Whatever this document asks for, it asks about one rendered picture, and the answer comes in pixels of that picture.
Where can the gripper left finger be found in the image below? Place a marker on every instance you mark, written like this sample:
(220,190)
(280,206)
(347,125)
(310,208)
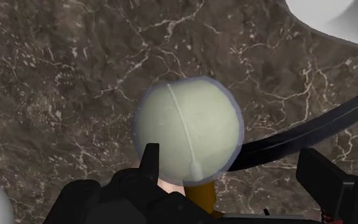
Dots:
(150,161)

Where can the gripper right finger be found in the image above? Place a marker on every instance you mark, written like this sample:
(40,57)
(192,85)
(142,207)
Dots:
(324,183)

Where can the black curved band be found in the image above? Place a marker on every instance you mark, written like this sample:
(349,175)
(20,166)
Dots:
(302,136)

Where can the pale round bulb amber base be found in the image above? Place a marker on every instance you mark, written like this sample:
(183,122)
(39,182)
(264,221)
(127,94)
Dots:
(194,124)

